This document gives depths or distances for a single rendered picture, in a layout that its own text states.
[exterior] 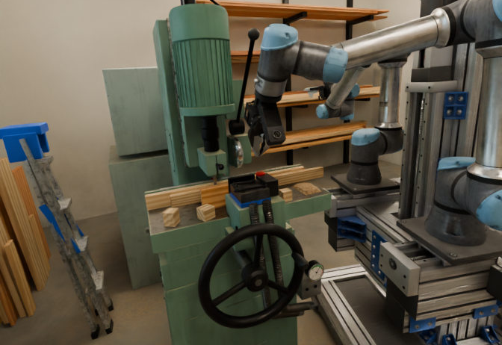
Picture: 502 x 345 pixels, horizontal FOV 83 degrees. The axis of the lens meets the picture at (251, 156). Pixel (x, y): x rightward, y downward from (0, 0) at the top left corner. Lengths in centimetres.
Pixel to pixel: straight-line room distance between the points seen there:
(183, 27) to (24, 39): 258
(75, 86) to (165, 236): 258
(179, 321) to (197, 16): 90
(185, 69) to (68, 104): 249
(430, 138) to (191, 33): 85
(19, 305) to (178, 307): 150
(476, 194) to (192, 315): 84
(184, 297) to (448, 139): 101
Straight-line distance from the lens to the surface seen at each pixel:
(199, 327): 106
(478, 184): 84
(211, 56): 87
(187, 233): 87
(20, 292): 230
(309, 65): 66
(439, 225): 100
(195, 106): 87
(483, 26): 80
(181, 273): 93
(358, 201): 137
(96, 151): 333
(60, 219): 167
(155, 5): 340
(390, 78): 141
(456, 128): 118
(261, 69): 69
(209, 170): 94
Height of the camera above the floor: 129
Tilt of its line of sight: 15 degrees down
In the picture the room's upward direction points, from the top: 4 degrees counter-clockwise
